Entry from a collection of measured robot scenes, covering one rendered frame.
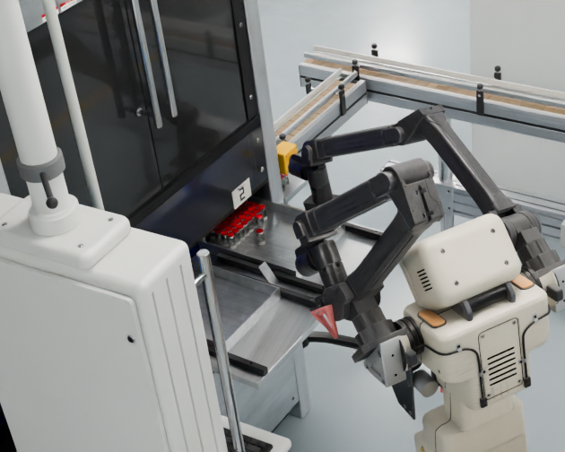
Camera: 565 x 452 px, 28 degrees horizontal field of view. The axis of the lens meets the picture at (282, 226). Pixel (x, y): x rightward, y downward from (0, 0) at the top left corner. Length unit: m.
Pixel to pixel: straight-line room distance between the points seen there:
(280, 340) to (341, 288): 0.57
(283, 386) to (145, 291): 1.76
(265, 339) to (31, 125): 1.09
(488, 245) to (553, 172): 2.21
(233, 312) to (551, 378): 1.45
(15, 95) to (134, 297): 0.42
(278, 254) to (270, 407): 0.71
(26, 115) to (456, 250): 0.91
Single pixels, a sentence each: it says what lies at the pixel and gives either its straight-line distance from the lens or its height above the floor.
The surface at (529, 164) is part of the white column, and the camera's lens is 4.60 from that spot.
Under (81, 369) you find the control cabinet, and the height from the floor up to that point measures 1.30.
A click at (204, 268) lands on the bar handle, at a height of 1.45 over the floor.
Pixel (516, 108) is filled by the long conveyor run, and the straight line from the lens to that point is 3.74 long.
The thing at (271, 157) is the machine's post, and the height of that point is 1.05.
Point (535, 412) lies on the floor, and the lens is 3.95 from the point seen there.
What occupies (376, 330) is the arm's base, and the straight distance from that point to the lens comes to 2.38.
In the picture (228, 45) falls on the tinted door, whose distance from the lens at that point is 3.07.
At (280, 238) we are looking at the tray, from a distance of 3.27.
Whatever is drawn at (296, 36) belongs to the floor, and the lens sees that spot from 6.54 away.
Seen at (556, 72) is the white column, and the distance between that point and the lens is 4.36.
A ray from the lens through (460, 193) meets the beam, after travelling 4.05.
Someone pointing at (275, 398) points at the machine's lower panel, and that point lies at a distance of 3.75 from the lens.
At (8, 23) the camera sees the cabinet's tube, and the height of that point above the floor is 2.01.
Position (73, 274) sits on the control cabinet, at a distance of 2.14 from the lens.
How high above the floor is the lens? 2.76
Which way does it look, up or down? 34 degrees down
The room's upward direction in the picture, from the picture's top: 8 degrees counter-clockwise
